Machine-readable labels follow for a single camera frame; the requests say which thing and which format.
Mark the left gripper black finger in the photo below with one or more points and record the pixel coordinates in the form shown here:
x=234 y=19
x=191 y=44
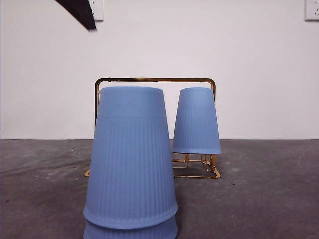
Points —
x=79 y=12

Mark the blue ribbed plastic cup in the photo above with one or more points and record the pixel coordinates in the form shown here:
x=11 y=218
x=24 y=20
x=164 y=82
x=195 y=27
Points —
x=195 y=124
x=129 y=234
x=129 y=161

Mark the white wall socket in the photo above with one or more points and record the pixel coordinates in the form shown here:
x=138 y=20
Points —
x=312 y=10
x=98 y=10

